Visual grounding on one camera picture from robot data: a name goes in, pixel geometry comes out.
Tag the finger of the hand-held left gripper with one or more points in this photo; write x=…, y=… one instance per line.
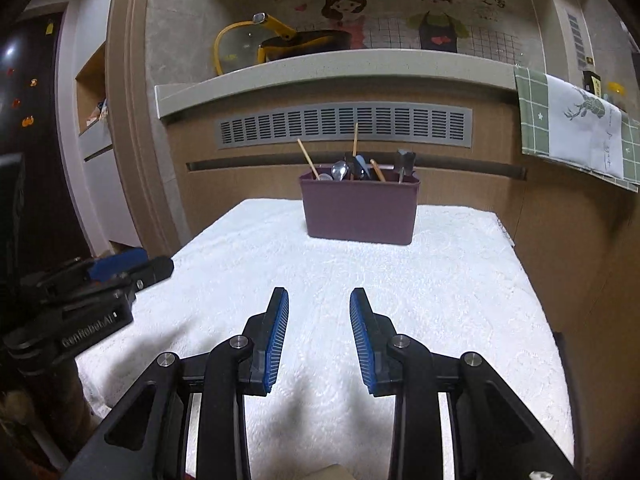
x=150, y=270
x=115, y=265

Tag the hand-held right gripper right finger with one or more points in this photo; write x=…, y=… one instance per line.
x=361, y=340

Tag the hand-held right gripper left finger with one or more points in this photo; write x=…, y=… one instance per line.
x=277, y=340

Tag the purple plastic utensil container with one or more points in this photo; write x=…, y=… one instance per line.
x=360, y=210

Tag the wooden spoon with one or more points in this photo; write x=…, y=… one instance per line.
x=377, y=170

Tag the brown translucent spoon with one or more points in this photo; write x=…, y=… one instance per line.
x=356, y=164

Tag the person's left forearm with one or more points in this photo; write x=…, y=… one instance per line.
x=45, y=410

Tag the white towel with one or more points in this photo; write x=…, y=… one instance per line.
x=320, y=270

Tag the black refrigerator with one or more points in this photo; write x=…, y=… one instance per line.
x=30, y=185

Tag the grey vent grille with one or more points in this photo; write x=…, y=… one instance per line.
x=345, y=122

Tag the glass lid with yellow rim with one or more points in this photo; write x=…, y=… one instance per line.
x=235, y=50

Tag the grey stone counter ledge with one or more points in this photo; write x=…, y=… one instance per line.
x=300, y=75

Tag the green checked cloth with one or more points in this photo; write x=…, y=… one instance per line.
x=535, y=110

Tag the cartoon wall poster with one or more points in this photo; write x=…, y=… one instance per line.
x=440, y=10

